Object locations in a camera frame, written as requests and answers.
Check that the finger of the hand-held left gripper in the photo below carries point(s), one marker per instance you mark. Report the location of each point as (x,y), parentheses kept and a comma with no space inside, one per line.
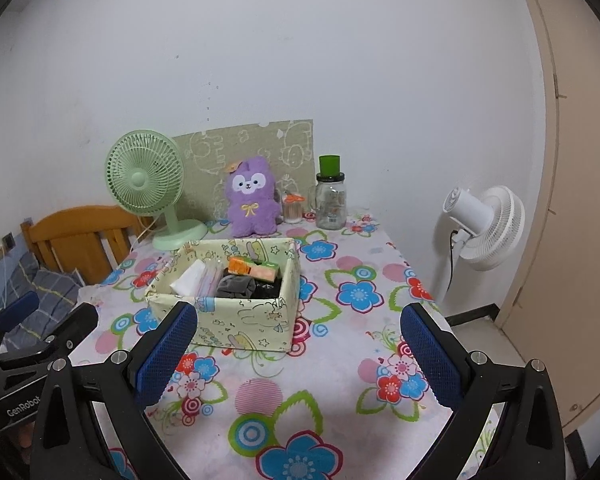
(20,305)
(77,325)

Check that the grey sock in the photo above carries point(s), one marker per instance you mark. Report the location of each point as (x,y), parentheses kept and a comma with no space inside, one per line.
(232,285)

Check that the blue plaid pillow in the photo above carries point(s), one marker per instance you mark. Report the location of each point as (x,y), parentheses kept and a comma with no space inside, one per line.
(45,280)

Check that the pink packet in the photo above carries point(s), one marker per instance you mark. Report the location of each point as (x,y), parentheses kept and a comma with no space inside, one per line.
(212,280)

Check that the green desk fan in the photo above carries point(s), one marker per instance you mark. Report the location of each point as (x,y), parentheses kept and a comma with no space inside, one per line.
(140,177)

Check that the yellow cartoon fabric storage box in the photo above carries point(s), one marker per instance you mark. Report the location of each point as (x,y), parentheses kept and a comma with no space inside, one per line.
(250,320)

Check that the beige door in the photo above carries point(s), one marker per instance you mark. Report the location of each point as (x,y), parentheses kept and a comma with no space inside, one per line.
(570,210)

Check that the small toothpick jar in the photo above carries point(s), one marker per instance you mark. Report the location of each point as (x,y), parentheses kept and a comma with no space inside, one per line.
(292,210)

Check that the green juice carton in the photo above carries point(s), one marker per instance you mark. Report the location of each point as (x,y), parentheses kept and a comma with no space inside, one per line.
(260,271)

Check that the purple plush toy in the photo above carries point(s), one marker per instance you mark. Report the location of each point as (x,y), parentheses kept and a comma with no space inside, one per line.
(250,210)

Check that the black plastic bag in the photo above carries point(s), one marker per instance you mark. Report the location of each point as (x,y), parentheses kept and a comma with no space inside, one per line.
(267,290)

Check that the glass jar with green lid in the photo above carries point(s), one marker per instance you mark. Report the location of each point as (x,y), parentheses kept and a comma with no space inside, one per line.
(330,205)

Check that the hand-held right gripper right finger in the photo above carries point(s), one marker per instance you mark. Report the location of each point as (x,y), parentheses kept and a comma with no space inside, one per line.
(430,355)

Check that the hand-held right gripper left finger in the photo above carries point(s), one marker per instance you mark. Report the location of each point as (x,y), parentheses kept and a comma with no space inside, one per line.
(167,355)

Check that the white tissue packet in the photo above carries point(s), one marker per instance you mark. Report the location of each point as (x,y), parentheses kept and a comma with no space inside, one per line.
(187,280)

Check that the white standing fan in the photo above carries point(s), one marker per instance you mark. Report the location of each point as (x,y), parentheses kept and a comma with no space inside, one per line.
(495,230)

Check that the green cartoon patterned board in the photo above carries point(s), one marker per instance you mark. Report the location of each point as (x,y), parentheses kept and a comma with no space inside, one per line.
(205,155)

